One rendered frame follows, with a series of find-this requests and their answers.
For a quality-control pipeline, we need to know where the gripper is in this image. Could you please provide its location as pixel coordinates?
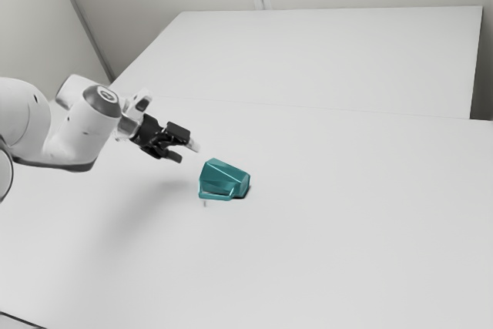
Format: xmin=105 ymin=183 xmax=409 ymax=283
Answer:
xmin=130 ymin=112 xmax=203 ymax=164

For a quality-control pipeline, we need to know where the teal faceted mug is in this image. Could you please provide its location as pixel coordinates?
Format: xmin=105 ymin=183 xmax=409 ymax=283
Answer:
xmin=197 ymin=157 xmax=252 ymax=203

